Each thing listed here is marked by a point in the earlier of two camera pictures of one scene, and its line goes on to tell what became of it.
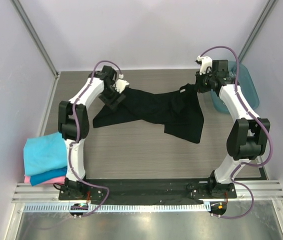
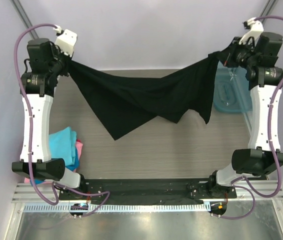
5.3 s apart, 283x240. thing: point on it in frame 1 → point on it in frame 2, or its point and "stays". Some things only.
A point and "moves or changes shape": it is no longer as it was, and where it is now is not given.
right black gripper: (200, 83) → (230, 53)
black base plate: (146, 191) stays
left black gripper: (113, 103) → (56, 50)
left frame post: (36, 38) stays
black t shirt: (180, 111) moves or changes shape
